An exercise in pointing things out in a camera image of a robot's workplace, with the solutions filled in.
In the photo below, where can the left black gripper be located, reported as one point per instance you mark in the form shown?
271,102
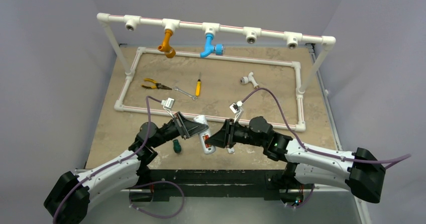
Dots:
188,128

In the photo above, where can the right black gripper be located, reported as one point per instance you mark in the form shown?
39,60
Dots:
227,133

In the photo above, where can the white battery cover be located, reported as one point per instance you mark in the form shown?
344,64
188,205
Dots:
230,150

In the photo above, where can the white remote control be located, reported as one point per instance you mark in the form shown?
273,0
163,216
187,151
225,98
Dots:
202,120

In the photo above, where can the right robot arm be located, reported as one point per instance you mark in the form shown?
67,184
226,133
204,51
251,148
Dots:
358,172

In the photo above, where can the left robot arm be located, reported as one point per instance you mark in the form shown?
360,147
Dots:
74,195

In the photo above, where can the silver combination wrench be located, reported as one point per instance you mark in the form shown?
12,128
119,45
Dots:
193,97

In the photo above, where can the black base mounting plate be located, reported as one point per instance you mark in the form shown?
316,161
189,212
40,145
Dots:
161,185

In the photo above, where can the white plastic faucet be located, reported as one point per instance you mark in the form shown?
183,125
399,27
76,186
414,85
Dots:
249,79

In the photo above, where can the orange plastic faucet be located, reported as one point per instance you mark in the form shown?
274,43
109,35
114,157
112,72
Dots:
165,47

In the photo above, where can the blue plastic faucet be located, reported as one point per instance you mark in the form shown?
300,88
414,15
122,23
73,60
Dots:
209,48

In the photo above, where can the green handled screwdriver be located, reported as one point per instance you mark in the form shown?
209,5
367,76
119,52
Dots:
176,146

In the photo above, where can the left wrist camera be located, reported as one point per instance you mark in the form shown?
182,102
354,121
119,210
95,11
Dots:
168,105

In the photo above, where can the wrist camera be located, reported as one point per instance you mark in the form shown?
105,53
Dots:
238,110
168,105

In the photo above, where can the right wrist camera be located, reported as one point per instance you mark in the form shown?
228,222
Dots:
238,110

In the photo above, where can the yellow handled screwdriver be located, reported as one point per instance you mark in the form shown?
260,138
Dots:
198,86

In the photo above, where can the yellow handled pliers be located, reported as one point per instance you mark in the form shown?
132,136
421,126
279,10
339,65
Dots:
155,85

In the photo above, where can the white PVC pipe frame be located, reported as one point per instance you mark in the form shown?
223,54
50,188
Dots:
251,34

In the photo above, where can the aluminium extrusion rail frame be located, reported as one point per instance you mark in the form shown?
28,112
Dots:
74,195

